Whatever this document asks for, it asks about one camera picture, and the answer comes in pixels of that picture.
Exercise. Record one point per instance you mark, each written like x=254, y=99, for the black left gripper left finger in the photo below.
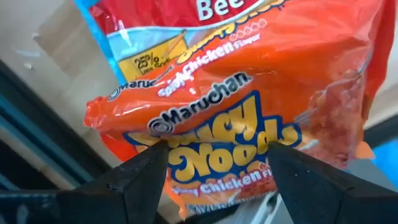
x=140, y=186

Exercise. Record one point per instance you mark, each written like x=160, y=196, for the blue Maruchan ramen pack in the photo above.
x=149, y=43

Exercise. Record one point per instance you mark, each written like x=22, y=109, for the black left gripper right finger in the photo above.
x=304, y=193

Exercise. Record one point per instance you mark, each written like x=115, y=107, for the red Maruchan spicy noodles pack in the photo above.
x=211, y=59
x=217, y=158

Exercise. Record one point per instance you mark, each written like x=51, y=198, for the black aluminium table frame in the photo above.
x=62, y=137

